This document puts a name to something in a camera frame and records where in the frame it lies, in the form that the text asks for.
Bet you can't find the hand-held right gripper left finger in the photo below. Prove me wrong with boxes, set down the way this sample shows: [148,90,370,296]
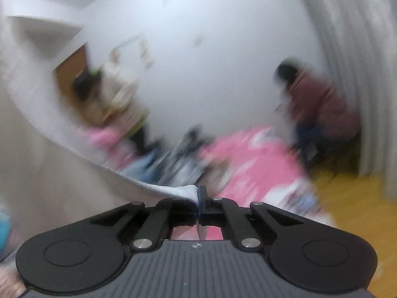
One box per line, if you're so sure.
[88,196,199,252]

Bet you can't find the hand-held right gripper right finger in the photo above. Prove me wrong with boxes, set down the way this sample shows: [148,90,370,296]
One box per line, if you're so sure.
[198,186,306,252]

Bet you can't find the black white plaid garment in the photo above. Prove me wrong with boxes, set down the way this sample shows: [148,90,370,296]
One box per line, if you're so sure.
[161,143,208,187]

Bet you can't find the blue denim jeans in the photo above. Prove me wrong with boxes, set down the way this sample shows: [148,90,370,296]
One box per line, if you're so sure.
[121,152,168,187]

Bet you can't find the pink printed bed sheet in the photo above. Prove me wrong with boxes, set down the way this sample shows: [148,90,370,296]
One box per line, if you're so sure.
[172,126,326,241]

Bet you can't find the pink quilt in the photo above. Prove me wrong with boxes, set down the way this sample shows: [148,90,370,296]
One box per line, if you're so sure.
[77,124,143,168]

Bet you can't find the teal fleece blanket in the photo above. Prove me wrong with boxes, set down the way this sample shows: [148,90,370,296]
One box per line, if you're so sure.
[0,206,11,252]

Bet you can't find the brown wooden door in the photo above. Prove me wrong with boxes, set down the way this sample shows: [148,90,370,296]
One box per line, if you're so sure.
[54,45,90,100]

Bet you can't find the white curtain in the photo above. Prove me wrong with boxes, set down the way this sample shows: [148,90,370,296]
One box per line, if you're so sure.
[295,0,397,199]

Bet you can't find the wall hook rack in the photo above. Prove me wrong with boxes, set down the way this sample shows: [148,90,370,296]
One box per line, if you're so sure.
[112,34,148,56]

